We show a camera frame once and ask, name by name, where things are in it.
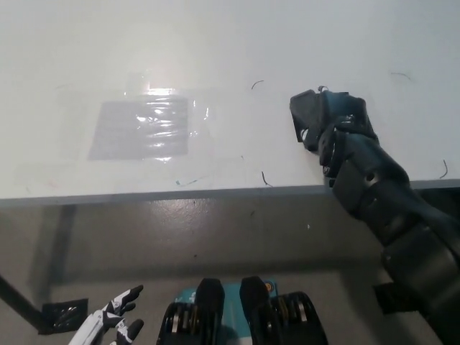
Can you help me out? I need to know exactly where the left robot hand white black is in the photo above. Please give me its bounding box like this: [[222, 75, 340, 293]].
[[68, 285, 144, 345]]

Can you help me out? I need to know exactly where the dark whiteboard eraser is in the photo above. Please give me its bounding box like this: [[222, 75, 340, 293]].
[[289, 89, 323, 144]]

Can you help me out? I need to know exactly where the black table leg bar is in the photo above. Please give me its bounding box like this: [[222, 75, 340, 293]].
[[0, 275, 43, 330]]

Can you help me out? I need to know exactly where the grey paper sheet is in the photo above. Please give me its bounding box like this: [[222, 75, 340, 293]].
[[88, 98, 190, 162]]

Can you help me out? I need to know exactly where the clear plastic film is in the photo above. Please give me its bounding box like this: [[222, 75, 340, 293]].
[[17, 71, 247, 188]]

